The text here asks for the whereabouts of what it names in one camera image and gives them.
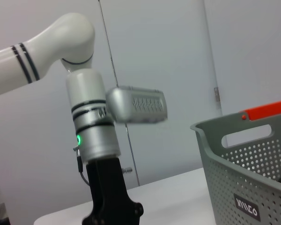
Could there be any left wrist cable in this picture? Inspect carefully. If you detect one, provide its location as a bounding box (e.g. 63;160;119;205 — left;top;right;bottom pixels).
74;145;89;186

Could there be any grey-green perforated storage bin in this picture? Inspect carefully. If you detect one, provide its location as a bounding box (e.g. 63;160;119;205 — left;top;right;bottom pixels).
190;112;281;225

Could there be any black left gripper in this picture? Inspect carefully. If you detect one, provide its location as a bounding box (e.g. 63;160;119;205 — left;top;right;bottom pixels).
81;157;145;225

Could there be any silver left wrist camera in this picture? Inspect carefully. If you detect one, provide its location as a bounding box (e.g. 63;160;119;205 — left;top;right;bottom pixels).
105;86;168;125

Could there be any orange bin carry handle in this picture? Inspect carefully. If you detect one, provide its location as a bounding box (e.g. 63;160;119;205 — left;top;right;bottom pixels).
240;99;281;121

